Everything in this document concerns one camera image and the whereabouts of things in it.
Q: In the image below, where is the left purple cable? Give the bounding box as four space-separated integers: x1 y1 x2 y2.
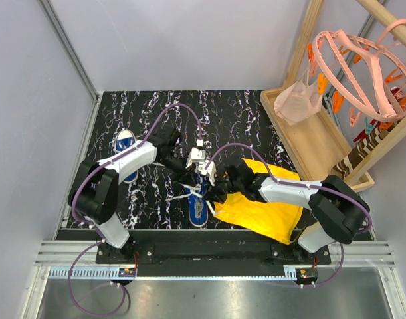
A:
68 102 205 316

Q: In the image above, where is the pink round clothes hanger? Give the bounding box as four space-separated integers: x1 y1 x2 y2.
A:
308 19 406 127

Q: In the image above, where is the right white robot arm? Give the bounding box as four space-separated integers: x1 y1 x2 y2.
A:
204 162 372 264

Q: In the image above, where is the purple cable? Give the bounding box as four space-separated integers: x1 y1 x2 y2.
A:
204 142 373 288
68 102 205 316

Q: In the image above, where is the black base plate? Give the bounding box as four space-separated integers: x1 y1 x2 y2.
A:
96 229 331 278

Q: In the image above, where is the black marble pattern mat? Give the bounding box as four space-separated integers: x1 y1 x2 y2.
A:
86 90 295 229

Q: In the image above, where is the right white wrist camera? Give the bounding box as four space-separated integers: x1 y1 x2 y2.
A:
197 160 217 186

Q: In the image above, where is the aluminium corner profile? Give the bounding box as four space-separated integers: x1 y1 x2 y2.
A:
37 0 99 101

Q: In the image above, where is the pink mesh bag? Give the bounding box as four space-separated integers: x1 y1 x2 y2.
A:
274 69 322 126

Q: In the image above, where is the wooden rack frame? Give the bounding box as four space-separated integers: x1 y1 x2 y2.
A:
260 1 406 192

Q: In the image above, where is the brown striped cloth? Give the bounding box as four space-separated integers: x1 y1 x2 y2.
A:
330 128 392 179

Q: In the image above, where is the yellow folded cloth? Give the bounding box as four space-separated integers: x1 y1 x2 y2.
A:
211 158 303 245

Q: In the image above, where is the blue sneaker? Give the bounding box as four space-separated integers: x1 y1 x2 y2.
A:
185 182 209 227
115 129 139 183

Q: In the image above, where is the white shoelace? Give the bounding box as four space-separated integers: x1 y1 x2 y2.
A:
167 185 219 218

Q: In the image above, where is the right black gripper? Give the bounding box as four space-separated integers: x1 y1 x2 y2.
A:
203 171 243 205

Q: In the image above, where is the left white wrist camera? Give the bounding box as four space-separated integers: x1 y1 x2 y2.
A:
185 147 206 169

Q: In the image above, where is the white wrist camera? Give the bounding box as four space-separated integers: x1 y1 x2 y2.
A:
185 147 206 169
197 160 217 186

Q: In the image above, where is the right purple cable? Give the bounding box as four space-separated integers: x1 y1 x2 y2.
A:
204 142 373 288

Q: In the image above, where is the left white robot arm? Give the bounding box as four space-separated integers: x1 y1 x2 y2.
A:
68 127 196 263

